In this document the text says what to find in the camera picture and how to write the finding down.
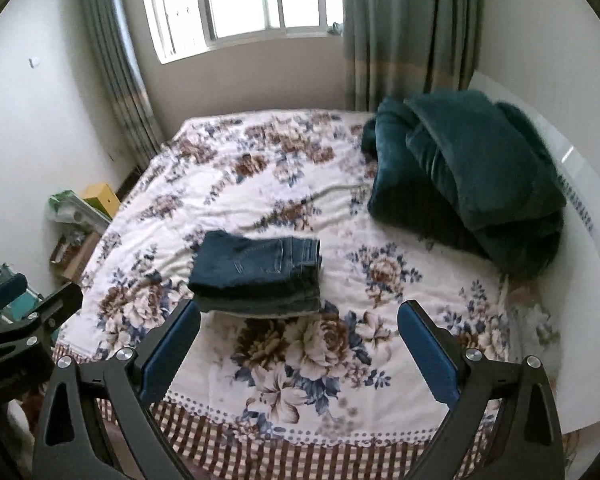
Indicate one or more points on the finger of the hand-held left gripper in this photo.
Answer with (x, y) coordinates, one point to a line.
(55, 305)
(5, 292)

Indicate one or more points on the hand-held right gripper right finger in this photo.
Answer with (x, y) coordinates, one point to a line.
(430, 355)

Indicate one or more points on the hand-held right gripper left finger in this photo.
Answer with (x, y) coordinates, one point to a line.
(172, 355)

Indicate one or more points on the dark blue jeans pants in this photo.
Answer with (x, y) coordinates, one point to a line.
(245, 262)

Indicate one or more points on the teal shelf rack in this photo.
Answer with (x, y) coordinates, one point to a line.
(17, 306)

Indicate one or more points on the cardboard box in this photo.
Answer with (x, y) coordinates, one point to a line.
(77, 257)

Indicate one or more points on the plastic bag with green box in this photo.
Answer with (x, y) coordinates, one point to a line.
(72, 210)

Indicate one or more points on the yellow box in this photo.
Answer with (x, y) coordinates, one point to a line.
(102, 200)

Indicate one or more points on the bed with floral sheet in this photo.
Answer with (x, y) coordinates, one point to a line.
(290, 360)

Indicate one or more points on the white headboard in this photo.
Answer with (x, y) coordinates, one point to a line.
(590, 285)

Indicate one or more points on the teal plush blanket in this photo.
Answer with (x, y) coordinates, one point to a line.
(470, 175)

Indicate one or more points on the grey-green striped curtain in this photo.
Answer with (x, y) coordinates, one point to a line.
(120, 70)
(410, 25)

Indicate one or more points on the window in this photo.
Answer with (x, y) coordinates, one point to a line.
(250, 0)

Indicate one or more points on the wall hook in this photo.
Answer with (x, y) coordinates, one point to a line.
(32, 62)

